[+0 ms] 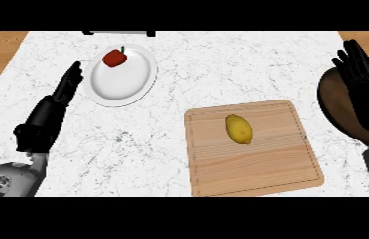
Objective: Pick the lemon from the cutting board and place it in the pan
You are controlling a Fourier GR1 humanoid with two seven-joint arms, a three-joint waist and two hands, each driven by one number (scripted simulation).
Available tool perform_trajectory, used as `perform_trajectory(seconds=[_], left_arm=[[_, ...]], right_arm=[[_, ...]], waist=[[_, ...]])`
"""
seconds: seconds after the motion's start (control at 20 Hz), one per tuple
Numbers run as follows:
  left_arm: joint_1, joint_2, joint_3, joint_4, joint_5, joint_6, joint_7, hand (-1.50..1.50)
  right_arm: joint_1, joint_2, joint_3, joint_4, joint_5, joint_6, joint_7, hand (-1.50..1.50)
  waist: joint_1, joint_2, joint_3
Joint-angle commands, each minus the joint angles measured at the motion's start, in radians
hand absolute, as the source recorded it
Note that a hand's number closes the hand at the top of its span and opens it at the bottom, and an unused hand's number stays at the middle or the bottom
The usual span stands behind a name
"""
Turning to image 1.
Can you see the red bell pepper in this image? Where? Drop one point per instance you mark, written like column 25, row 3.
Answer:
column 114, row 58

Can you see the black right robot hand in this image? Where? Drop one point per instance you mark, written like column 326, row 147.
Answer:
column 356, row 73

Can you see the grey appliance with black feet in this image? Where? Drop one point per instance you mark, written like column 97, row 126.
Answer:
column 118, row 32

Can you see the wooden cutting board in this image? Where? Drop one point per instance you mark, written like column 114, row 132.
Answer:
column 252, row 151

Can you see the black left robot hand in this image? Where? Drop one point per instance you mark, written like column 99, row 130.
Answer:
column 46, row 117

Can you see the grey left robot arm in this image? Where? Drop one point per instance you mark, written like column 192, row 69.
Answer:
column 21, row 176

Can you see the white plate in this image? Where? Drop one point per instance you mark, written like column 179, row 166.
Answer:
column 120, row 75

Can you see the yellow lemon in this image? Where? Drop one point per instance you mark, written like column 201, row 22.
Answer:
column 238, row 129

